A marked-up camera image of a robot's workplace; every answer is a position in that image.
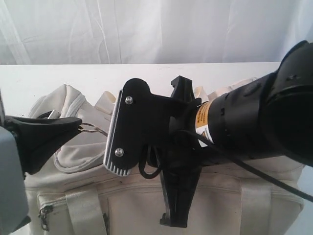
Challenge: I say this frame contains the white backdrop curtain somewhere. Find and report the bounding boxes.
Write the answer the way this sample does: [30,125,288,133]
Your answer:
[0,0,313,65]

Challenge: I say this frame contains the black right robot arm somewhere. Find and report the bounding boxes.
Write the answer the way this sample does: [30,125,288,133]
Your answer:
[160,41,313,228]

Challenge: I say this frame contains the metal zipper pull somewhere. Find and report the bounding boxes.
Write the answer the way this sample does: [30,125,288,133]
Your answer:
[78,123,108,137]

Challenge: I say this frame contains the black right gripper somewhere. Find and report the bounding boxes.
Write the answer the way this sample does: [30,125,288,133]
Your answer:
[160,76,201,227]

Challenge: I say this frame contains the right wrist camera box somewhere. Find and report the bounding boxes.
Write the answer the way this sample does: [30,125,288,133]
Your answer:
[103,78,180,177]

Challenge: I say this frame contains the cream white duffel bag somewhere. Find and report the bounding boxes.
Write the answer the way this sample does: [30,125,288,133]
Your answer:
[26,79,305,235]

